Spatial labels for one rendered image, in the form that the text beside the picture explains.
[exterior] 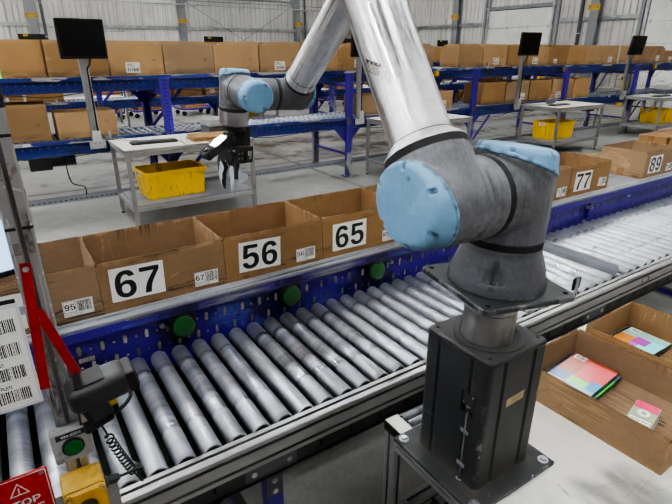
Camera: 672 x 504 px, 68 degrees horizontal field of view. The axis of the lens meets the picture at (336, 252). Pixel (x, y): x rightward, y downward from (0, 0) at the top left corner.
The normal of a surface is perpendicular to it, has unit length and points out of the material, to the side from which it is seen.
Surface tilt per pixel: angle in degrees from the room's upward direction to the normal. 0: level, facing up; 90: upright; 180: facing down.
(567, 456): 0
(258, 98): 96
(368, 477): 0
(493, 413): 90
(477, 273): 67
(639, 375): 89
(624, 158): 90
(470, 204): 79
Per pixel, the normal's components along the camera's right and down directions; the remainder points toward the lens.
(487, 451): 0.54, 0.32
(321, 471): 0.00, -0.93
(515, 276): 0.03, 0.02
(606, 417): -0.82, 0.23
